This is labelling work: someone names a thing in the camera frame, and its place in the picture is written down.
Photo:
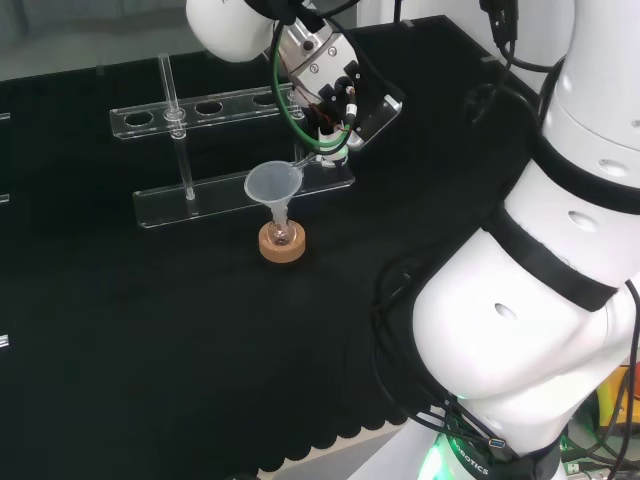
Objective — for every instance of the yellow stop button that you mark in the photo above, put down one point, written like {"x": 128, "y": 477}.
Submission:
{"x": 607, "y": 405}

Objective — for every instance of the clear plastic funnel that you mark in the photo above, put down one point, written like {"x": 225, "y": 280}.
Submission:
{"x": 272, "y": 182}

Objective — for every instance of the clear acrylic funnel stand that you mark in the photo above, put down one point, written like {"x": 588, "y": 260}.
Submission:
{"x": 225, "y": 200}

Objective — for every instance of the black cloth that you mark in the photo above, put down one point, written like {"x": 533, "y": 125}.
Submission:
{"x": 150, "y": 325}

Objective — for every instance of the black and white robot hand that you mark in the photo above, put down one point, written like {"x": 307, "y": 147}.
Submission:
{"x": 334, "y": 147}

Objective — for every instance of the small round-bottom glass flask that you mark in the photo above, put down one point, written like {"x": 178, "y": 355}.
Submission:
{"x": 279, "y": 235}

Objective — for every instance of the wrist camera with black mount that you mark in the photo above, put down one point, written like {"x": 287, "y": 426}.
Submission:
{"x": 375, "y": 120}

